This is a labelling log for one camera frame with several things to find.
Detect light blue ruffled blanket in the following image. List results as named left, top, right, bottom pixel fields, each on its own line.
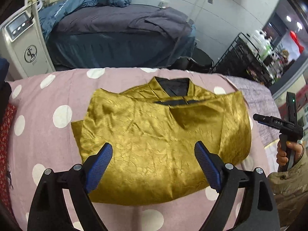
left=39, top=0, right=131, bottom=40

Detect beige jacket sleeve forearm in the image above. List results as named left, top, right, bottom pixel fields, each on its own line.
left=268, top=153, right=308, bottom=227

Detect dark blue covered bed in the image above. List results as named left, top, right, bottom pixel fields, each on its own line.
left=46, top=4, right=196, bottom=68

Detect gold brocade padded jacket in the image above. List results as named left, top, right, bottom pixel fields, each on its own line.
left=72, top=77, right=252, bottom=206

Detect folded black garment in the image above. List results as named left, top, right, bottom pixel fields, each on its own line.
left=0, top=82, right=12, bottom=123

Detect white medical device cart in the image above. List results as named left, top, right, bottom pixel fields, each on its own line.
left=1, top=0, right=55, bottom=80

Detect folded navy blue garment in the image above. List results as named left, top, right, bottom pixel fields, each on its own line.
left=0, top=57, right=9, bottom=88

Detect person's right hand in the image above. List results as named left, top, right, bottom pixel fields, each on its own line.
left=275, top=140, right=305, bottom=167

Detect black round stool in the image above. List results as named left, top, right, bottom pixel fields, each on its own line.
left=173, top=46, right=215, bottom=73

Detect folded red patterned garment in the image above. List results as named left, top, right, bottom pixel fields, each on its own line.
left=0, top=103, right=17, bottom=215

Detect purple textured blanket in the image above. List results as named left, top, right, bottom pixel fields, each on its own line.
left=226, top=76, right=280, bottom=146

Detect black wire rack shelf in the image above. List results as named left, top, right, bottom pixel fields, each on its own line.
left=210, top=32, right=274, bottom=88

